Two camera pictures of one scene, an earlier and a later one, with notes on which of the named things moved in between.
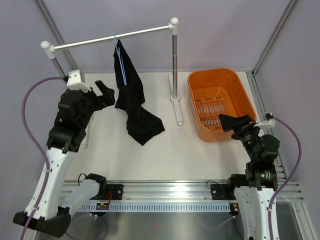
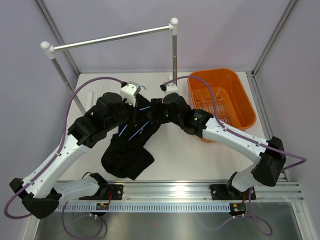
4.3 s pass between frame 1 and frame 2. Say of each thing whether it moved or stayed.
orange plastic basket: stayed
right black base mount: stayed
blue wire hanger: moved
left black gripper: moved
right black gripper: moved
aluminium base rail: stayed
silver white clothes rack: stayed
